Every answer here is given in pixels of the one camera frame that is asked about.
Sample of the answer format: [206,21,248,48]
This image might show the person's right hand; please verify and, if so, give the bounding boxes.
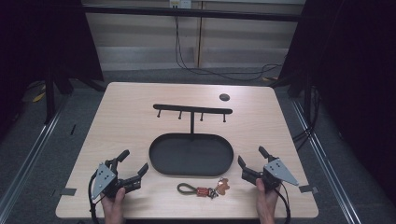
[254,177,282,224]

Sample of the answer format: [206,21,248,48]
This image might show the black horizontal bar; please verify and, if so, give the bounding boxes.
[81,4,303,23]

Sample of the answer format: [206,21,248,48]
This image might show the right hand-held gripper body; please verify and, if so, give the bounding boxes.
[241,157,300,191]

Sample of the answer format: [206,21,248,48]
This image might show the black wall cable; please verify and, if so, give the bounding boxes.
[173,7,285,83]

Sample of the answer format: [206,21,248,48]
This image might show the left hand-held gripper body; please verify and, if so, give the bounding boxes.
[92,158,143,200]

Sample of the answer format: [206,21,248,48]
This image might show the black metal stand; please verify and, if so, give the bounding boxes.
[43,66,76,126]

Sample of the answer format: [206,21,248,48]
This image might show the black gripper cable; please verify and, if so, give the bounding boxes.
[87,170,101,224]
[273,182,292,224]

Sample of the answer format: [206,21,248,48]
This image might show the yellow floor tape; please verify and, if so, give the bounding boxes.
[32,91,48,104]

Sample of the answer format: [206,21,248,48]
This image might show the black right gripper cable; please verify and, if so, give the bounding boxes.
[273,182,292,224]

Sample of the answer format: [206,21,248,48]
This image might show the grey tape piece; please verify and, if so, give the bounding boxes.
[298,184,319,195]
[60,187,78,197]

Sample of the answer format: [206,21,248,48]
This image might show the black floor cables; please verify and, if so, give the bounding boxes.
[291,85,323,152]

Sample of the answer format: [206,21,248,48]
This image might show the dark curtain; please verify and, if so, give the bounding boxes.
[0,0,106,139]
[277,0,396,203]

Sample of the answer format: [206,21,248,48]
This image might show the white wall socket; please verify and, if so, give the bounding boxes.
[168,0,192,9]

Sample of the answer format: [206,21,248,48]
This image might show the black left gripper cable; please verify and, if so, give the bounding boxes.
[87,170,101,224]

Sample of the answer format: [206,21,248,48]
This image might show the black key rack with tray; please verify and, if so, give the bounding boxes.
[148,103,235,177]

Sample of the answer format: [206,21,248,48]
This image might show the person's left hand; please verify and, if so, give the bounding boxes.
[100,187,127,224]

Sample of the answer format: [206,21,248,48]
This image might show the metal floor rail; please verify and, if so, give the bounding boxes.
[290,98,363,224]
[0,101,64,217]

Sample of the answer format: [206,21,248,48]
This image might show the green lanyard keychain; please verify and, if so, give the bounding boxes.
[176,176,231,201]

